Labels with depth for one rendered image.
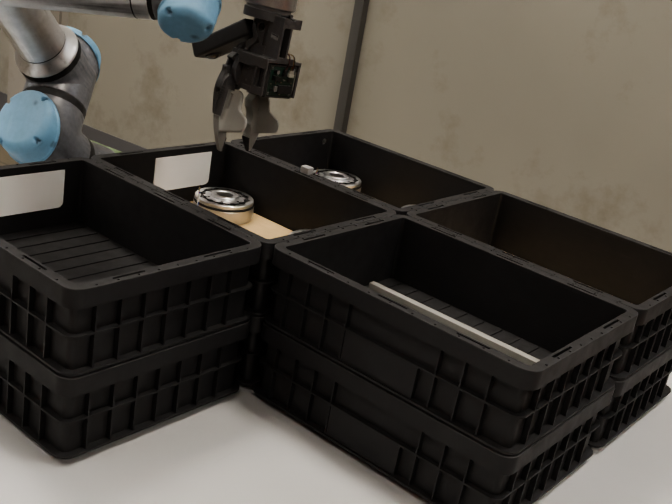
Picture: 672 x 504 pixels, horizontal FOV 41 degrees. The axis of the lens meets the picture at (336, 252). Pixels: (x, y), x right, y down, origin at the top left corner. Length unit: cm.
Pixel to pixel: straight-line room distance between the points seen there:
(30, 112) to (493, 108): 208
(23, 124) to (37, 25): 17
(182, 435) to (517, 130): 237
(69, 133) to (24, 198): 29
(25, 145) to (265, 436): 70
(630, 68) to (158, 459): 239
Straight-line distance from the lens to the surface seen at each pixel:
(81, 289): 101
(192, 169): 160
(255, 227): 154
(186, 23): 122
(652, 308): 129
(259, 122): 138
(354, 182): 178
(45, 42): 165
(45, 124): 163
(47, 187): 143
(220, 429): 121
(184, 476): 112
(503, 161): 339
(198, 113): 421
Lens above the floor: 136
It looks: 21 degrees down
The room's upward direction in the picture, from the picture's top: 10 degrees clockwise
